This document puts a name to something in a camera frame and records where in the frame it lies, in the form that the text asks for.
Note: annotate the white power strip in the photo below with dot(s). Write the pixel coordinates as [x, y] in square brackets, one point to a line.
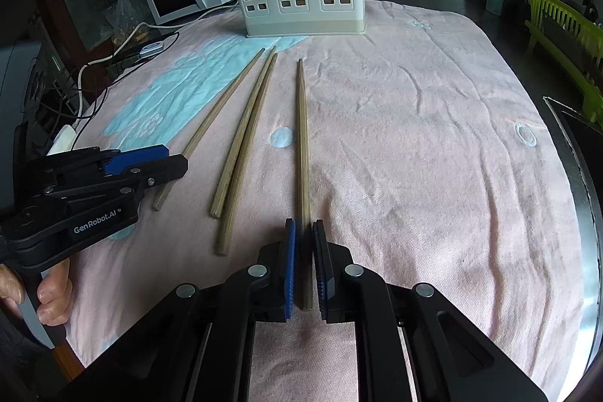
[63, 138]

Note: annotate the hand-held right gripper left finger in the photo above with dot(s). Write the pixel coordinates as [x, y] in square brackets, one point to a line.
[291, 270]

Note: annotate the pink patterned towel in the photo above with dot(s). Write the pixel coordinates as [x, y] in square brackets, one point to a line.
[424, 147]

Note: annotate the green plastic dish rack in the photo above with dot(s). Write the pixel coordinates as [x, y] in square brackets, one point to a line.
[586, 67]

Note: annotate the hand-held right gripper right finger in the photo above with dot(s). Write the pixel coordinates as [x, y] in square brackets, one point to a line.
[320, 275]

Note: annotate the person's left hand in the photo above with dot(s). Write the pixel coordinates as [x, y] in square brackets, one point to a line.
[54, 293]

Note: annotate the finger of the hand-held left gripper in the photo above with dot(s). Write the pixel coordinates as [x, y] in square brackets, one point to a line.
[136, 159]
[165, 173]

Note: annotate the dark grey appliance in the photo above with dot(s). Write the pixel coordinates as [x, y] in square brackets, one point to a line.
[23, 77]

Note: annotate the small white round-button device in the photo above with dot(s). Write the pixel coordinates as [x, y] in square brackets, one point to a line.
[151, 49]

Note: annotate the person's left forearm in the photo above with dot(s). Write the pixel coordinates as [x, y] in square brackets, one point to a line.
[14, 345]

